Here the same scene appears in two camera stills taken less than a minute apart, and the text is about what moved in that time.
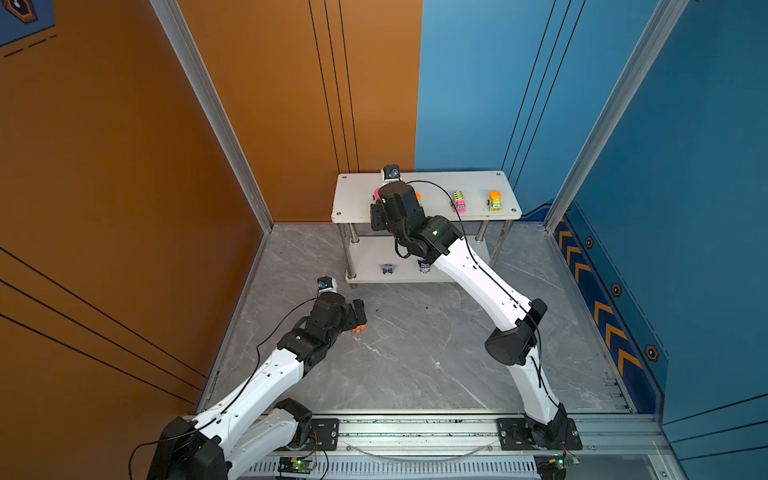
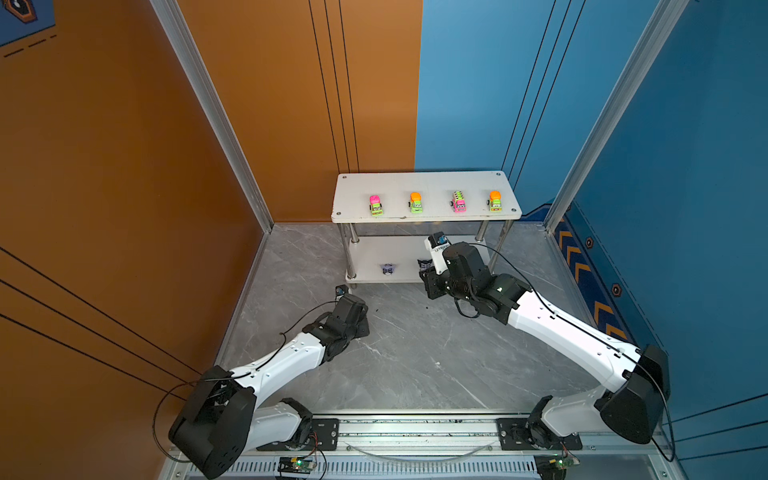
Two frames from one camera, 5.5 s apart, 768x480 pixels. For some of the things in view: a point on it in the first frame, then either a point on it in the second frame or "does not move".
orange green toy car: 495,201 does not move
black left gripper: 358,307 → 364,328
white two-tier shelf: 481,202 does not move
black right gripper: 377,210 → 430,277
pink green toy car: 459,201 does not move
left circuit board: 296,464 does not move
